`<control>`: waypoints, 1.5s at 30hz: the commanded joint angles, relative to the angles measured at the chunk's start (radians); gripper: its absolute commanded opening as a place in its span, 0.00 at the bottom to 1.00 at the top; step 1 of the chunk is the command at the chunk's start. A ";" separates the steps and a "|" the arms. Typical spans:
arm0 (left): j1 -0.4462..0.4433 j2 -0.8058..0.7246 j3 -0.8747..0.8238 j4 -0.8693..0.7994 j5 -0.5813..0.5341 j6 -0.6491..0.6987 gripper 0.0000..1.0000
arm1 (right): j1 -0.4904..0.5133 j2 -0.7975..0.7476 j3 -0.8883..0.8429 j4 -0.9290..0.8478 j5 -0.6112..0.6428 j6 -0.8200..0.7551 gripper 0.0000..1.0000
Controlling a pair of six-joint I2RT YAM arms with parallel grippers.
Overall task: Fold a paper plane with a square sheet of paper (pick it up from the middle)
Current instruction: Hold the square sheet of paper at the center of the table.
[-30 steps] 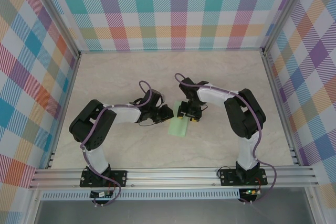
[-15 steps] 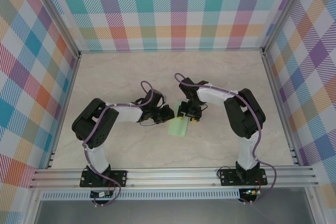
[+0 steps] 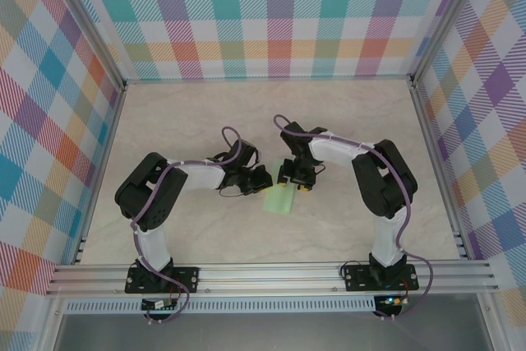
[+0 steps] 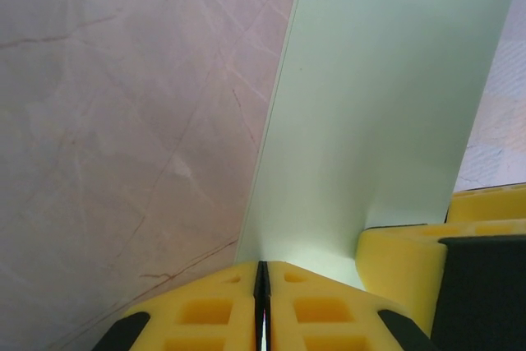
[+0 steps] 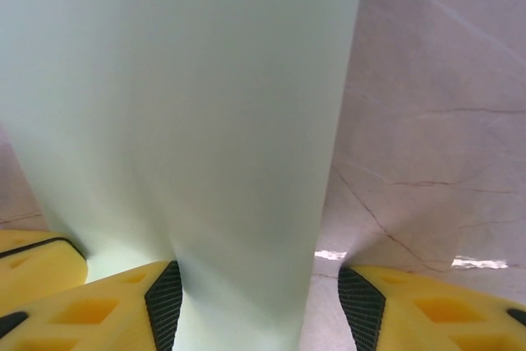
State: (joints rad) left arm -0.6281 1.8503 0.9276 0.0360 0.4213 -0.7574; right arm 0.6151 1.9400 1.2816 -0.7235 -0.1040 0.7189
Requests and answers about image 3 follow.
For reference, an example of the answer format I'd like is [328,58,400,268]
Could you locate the light green paper sheet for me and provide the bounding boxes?
[261,157,298,216]

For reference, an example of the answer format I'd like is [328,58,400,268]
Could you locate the grey metal sheet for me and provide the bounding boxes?
[53,312,492,351]

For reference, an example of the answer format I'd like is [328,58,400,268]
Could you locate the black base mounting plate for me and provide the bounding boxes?
[125,265,201,294]
[343,263,419,293]

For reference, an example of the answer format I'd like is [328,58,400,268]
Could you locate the circuit board with green light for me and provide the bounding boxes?
[376,295,407,307]

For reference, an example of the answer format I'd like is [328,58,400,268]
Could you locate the black circuit board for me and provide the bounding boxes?
[141,298,178,312]

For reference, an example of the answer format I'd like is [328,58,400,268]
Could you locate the purple cable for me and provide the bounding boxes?
[273,114,436,323]
[129,127,244,326]

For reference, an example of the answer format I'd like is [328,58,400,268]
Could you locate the aluminium frame rail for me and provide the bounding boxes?
[409,79,472,261]
[122,74,415,85]
[72,82,128,266]

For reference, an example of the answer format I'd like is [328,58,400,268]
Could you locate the wide grooved aluminium rail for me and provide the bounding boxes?
[44,259,501,298]

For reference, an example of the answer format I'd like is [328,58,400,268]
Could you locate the perforated metal cable tray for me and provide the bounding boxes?
[63,298,377,314]

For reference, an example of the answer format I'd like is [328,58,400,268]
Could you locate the red and black wires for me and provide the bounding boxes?
[396,276,413,307]
[167,279,186,307]

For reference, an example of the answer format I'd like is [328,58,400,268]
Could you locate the short aluminium frame post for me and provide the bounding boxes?
[476,293,506,351]
[39,296,67,351]

